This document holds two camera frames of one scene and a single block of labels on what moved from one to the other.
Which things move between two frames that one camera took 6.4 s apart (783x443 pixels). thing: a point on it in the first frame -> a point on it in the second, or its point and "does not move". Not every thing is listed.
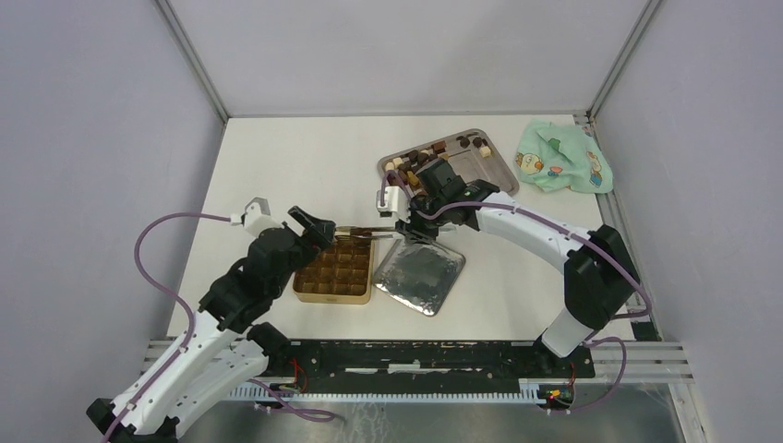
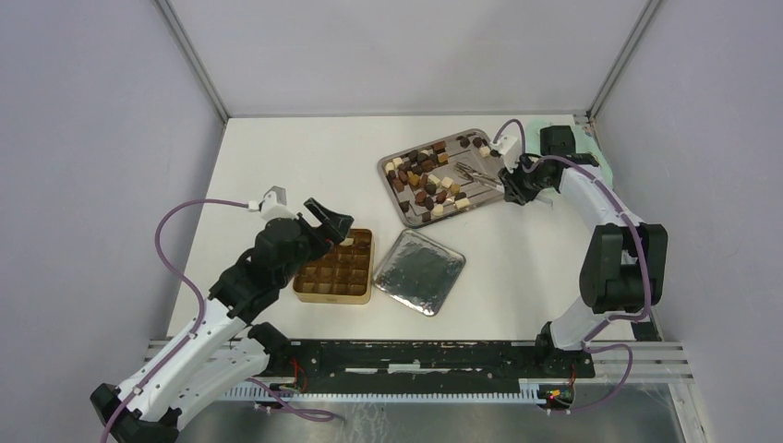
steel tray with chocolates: x=470 y=152 does not move
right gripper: x=414 y=232 -> x=512 y=192
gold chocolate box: x=342 y=273 does not move
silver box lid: x=421 y=276 does not move
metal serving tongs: x=365 y=228 -> x=475 y=173
